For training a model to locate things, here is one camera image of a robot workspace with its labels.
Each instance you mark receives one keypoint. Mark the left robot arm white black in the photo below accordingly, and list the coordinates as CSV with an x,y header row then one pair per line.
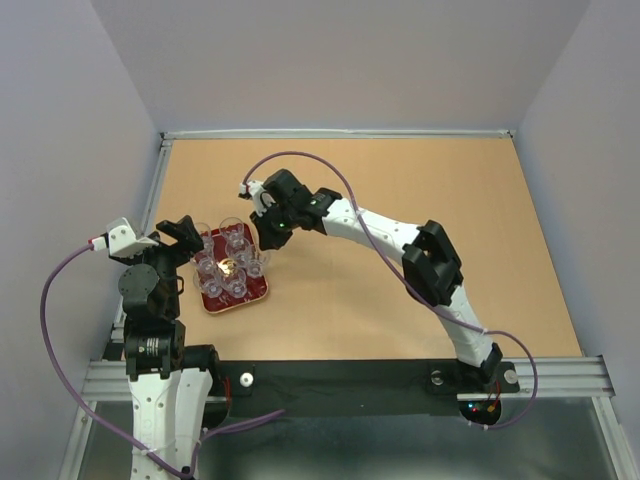
x,y
168,381

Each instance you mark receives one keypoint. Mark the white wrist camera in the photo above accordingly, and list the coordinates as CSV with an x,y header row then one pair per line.
x,y
122,240
254,190

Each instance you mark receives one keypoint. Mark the clear glass lone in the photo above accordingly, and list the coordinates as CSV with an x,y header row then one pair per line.
x,y
240,251

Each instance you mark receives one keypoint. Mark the red tray with gold rim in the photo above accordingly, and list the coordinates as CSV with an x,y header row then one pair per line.
x,y
257,288

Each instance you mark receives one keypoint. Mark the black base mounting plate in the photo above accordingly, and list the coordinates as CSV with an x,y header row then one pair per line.
x,y
350,388

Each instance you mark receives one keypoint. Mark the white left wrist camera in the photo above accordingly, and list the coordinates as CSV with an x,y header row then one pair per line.
x,y
122,240

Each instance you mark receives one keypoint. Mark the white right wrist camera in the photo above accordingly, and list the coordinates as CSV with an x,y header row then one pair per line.
x,y
254,190

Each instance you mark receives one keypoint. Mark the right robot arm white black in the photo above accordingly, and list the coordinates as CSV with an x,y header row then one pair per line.
x,y
422,255

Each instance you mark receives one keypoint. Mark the clear glass from corner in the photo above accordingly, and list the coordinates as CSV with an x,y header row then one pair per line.
x,y
205,232

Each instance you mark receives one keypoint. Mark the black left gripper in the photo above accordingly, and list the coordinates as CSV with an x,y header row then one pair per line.
x,y
187,243

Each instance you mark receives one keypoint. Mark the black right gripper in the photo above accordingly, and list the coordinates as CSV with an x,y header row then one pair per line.
x,y
268,240

